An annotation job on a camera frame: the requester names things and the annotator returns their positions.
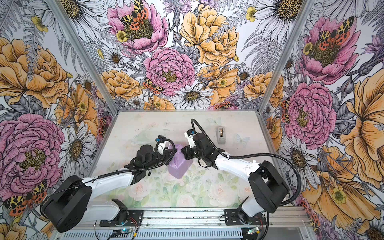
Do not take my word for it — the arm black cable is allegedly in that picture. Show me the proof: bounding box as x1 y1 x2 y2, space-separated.
190 118 302 240
37 136 179 223

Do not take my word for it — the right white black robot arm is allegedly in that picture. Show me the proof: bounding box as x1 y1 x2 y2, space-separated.
181 130 289 225

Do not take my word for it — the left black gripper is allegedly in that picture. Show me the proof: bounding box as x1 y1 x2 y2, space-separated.
145 146 178 170

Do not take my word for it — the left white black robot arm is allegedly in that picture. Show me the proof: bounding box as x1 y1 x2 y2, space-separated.
40 138 178 233

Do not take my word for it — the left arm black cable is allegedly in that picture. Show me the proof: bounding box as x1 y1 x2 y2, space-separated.
37 136 179 223

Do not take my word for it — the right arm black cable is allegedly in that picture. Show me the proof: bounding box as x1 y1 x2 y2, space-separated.
190 118 302 240

